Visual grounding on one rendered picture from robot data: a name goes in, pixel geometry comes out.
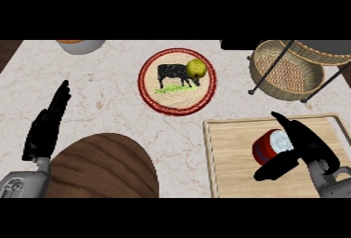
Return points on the black appliance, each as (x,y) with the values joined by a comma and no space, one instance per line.
(238,44)

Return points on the round dark wooden board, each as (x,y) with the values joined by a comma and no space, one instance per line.
(103,167)

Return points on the red-rimmed woven cow placemat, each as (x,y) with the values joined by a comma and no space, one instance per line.
(178,82)

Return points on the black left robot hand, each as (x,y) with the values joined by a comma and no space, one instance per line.
(44,133)

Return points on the dark brown wooden panel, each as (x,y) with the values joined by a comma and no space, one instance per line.
(7,51)

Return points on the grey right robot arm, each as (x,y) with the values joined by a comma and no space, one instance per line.
(330,181)

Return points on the yellow-green pear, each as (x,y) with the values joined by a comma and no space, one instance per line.
(197,68)

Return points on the grey bowl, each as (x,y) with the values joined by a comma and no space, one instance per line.
(80,46)

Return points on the pale wooden tray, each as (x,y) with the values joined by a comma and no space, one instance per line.
(238,161)

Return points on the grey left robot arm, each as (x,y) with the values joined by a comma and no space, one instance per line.
(26,182)

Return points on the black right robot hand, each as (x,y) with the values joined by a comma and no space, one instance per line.
(308,142)

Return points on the wicker tiered basket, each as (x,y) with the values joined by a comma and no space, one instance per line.
(285,71)

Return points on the red can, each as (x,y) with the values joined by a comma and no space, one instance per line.
(269,148)

